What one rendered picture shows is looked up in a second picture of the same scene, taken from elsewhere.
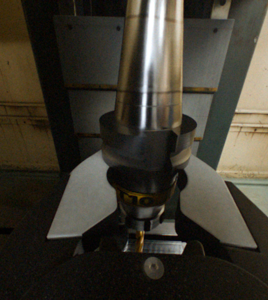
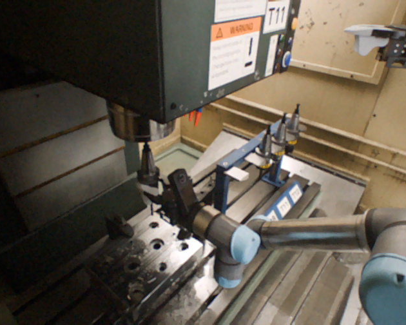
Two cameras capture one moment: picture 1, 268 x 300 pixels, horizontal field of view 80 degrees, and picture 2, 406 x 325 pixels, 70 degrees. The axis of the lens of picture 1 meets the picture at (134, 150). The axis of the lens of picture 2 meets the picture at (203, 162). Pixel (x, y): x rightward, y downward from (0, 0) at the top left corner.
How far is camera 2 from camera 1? 72 cm
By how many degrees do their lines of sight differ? 45
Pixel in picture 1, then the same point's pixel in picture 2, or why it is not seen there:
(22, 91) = not seen: outside the picture
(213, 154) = (135, 151)
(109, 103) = (42, 153)
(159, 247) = (147, 220)
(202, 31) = not seen: hidden behind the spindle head
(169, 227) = (140, 216)
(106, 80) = (36, 137)
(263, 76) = not seen: hidden behind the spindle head
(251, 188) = (166, 159)
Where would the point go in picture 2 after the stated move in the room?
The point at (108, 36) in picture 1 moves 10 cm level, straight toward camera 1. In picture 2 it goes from (30, 103) to (51, 111)
